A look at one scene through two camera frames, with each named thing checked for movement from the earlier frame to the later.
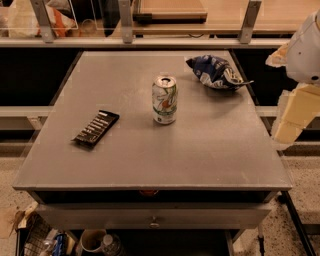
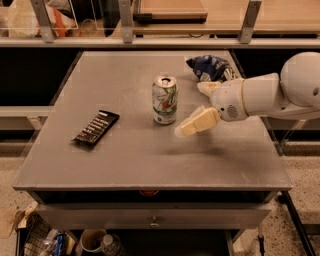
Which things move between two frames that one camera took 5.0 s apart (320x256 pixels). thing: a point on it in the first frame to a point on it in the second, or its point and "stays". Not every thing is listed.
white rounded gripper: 306,55 to 228,99
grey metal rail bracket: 125,11 stays
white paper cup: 92,239 stays
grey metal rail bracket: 43,19 stays
